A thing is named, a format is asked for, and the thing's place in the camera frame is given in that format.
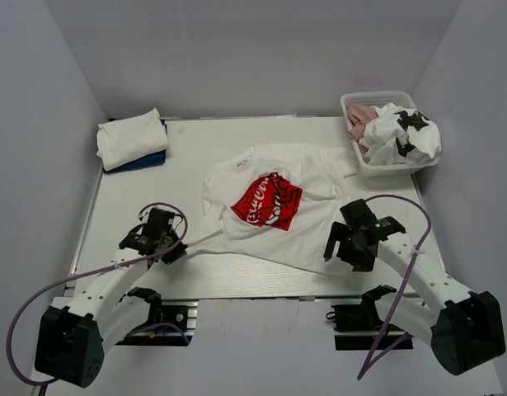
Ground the white plastic basket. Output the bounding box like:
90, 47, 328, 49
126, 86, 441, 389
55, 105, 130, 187
340, 91, 441, 177

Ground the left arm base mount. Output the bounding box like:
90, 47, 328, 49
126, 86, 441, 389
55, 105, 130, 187
117, 287, 199, 347

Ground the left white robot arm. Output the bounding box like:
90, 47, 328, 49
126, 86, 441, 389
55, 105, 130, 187
34, 203, 186, 388

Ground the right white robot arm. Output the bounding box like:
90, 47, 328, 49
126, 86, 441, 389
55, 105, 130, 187
324, 200, 506, 375

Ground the white red-print t-shirt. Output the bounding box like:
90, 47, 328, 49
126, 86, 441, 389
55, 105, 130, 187
186, 144, 357, 276

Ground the pink t-shirt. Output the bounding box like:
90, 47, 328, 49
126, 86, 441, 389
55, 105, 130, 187
346, 104, 378, 141

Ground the white black-print t-shirt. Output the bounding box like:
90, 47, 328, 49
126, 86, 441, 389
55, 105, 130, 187
353, 102, 441, 166

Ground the folded blue t-shirt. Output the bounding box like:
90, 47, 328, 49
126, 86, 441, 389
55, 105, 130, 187
103, 119, 168, 175

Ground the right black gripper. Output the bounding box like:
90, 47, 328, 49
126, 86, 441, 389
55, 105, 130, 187
324, 221, 376, 272

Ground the folded white t-shirt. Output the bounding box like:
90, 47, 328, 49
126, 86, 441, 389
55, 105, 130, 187
96, 107, 170, 172

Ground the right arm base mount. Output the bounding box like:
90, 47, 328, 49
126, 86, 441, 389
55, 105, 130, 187
326, 285, 397, 351

